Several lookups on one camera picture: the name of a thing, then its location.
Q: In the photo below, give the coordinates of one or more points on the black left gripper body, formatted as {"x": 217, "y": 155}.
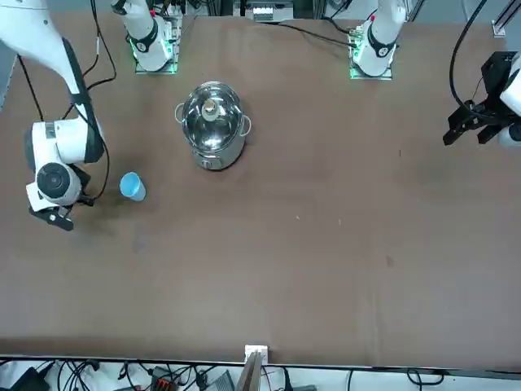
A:
{"x": 494, "y": 73}

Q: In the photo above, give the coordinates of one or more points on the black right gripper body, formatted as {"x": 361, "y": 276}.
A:
{"x": 82, "y": 181}

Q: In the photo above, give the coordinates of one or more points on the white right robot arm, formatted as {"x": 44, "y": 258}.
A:
{"x": 69, "y": 142}

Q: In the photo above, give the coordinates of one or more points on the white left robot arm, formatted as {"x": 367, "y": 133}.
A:
{"x": 378, "y": 40}

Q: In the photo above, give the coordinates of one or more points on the blue plastic cup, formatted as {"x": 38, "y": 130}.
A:
{"x": 131, "y": 185}

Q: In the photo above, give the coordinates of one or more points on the glass pot lid with knob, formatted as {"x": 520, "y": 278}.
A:
{"x": 211, "y": 134}

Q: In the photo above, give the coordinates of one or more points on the stainless steel pot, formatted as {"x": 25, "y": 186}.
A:
{"x": 221, "y": 161}

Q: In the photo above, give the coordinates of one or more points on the black power adapter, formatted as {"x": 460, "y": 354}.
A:
{"x": 28, "y": 380}

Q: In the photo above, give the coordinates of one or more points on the black device with red ports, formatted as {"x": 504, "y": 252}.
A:
{"x": 162, "y": 380}

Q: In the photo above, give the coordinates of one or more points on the grey power strip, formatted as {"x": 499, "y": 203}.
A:
{"x": 264, "y": 12}

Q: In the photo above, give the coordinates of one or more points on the dark grey power adapter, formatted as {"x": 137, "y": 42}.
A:
{"x": 223, "y": 383}

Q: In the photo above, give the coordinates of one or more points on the aluminium frame rail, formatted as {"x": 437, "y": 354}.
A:
{"x": 500, "y": 26}

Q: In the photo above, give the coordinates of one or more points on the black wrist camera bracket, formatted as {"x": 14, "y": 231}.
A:
{"x": 57, "y": 222}

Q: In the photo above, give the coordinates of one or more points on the white post bracket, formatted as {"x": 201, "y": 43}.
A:
{"x": 264, "y": 351}

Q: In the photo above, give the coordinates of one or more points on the camera mount post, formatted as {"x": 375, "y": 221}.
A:
{"x": 250, "y": 374}

